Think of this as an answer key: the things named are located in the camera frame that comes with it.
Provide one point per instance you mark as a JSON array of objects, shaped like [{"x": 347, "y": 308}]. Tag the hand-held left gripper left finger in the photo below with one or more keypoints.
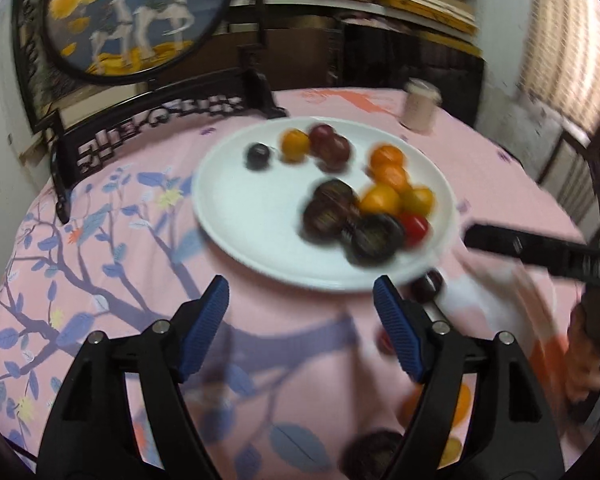
[{"x": 205, "y": 330}]

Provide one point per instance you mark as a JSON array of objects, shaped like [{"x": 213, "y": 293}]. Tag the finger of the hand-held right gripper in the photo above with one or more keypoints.
[{"x": 530, "y": 247}]

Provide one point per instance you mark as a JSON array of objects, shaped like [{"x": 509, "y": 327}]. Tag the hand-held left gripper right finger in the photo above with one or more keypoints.
[{"x": 397, "y": 330}]

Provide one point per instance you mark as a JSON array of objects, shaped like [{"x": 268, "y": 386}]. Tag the dark brown water chestnut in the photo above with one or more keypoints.
[
  {"x": 372, "y": 452},
  {"x": 374, "y": 240},
  {"x": 322, "y": 224},
  {"x": 336, "y": 192}
]

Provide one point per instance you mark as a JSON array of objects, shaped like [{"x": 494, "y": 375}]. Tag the red cherry tomato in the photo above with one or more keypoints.
[{"x": 414, "y": 226}]

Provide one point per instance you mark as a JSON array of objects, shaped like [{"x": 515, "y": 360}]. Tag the white oval plate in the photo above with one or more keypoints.
[{"x": 250, "y": 220}]

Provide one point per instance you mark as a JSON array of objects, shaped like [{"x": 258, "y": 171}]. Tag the yellow cherry tomato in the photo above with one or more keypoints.
[
  {"x": 418, "y": 201},
  {"x": 295, "y": 145}
]

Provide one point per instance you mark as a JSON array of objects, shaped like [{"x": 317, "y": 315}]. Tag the orange-yellow plum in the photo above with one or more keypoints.
[{"x": 380, "y": 199}]

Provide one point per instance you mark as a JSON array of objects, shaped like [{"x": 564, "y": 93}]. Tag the orange mandarin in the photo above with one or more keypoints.
[
  {"x": 391, "y": 178},
  {"x": 461, "y": 405},
  {"x": 387, "y": 155}
]

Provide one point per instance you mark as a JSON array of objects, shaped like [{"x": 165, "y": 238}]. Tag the dark cherry with stem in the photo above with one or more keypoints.
[{"x": 257, "y": 156}]

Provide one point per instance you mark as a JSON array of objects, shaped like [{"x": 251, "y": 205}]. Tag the purple plum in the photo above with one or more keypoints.
[{"x": 337, "y": 154}]

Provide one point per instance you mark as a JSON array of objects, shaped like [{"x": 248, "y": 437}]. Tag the red plum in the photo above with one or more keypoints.
[{"x": 321, "y": 135}]

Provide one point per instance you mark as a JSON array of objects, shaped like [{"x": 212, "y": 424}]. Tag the person's right hand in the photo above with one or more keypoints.
[{"x": 580, "y": 355}]

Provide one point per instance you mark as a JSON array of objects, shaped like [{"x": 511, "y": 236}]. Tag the pink printed tablecloth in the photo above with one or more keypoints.
[{"x": 280, "y": 310}]

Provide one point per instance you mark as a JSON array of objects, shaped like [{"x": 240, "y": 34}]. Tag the dark slatted chair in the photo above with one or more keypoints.
[{"x": 555, "y": 157}]

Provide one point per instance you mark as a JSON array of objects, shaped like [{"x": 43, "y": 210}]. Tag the beige longan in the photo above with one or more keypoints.
[{"x": 450, "y": 452}]

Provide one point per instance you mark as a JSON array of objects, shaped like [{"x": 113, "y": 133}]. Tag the beige drink can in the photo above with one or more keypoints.
[{"x": 420, "y": 105}]

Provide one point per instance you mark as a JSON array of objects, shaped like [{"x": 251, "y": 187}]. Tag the black panel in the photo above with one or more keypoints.
[{"x": 370, "y": 60}]

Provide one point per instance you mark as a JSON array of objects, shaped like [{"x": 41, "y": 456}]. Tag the stack of yellow-edged flat boxes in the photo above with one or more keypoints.
[{"x": 430, "y": 5}]

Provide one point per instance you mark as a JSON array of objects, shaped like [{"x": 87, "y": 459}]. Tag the round deer screen wooden stand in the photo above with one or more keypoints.
[{"x": 130, "y": 10}]

